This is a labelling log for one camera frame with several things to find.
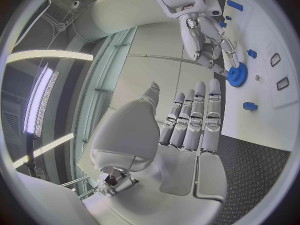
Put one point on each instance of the long blue block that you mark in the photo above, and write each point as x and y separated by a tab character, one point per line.
234	5

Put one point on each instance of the white task board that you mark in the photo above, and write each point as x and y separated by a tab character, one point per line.
262	116

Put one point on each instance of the small blue peg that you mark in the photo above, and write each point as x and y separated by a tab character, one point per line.
228	18

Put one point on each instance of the black lamp stand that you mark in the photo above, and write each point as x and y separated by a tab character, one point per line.
30	153

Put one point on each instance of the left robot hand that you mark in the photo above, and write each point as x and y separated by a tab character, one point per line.
140	131

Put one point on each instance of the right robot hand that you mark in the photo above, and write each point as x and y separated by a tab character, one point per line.
194	39

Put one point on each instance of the blue plug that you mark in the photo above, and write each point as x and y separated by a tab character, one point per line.
222	24

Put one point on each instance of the blue gear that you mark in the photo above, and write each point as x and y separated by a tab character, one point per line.
236	75

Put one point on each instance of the glowing light bar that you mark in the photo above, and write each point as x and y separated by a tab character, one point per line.
38	101

